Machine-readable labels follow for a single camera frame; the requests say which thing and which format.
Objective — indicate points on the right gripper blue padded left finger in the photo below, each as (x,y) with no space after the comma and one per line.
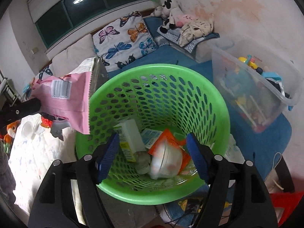
(105,157)

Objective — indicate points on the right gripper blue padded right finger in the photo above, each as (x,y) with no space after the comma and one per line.
(200,156)

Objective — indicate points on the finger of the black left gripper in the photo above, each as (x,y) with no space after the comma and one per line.
(14,113)

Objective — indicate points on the orange snack wrapper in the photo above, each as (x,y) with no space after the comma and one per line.
(167,135)

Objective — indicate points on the white paper cup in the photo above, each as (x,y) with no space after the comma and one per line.
(166,161)

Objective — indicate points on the yellow green bottle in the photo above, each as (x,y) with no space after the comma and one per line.
(130,139)

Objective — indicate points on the small blue milk carton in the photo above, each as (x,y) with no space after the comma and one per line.
(149,137)

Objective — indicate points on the pink snack bag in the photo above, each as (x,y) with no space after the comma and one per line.
(66,97)

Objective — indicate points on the orange fox plush toy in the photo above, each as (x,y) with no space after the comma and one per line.
(9,137)

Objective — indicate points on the red crumpled paper ball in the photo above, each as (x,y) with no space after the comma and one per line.
(46,123)

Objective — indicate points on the white quilted mattress cover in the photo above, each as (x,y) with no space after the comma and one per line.
(35,147)

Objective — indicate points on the small butterfly print pillow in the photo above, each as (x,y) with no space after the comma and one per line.
(43,74)

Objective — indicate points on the green perforated plastic basket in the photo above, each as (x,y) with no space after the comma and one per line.
(156,96)

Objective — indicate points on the clear plastic storage bin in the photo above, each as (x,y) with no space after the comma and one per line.
(254,80)

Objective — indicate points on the plain white pillow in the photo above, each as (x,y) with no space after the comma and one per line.
(70,58)

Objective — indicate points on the red plastic object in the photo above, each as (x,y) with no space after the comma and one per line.
(292,205)

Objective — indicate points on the beige spotted cloth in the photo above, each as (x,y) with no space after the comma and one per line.
(194,30)

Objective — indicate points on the large butterfly print pillow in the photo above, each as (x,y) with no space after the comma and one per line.
(123,41)

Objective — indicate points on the pink plush toy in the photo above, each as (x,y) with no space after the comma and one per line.
(182,19)

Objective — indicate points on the black white cow plush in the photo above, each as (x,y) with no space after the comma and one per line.
(171,15)

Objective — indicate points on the dark glass window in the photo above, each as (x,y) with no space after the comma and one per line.
(63,16)

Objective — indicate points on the wall light switch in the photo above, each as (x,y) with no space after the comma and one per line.
(34,50)

